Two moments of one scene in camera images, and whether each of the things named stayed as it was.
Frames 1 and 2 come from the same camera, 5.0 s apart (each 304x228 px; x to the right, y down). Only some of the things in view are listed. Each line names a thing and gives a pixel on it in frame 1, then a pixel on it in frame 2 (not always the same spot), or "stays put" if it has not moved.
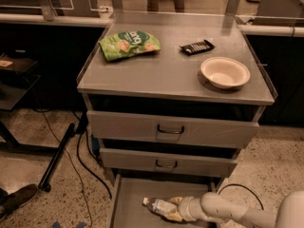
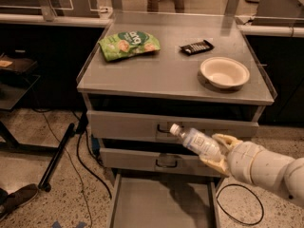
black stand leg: (45, 184) stays put
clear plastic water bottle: (158, 205) -> (198, 141)
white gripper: (187, 208) -> (241, 160)
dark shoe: (9, 202) stays put
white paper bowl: (225, 72) stays put
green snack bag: (128, 43) stays put
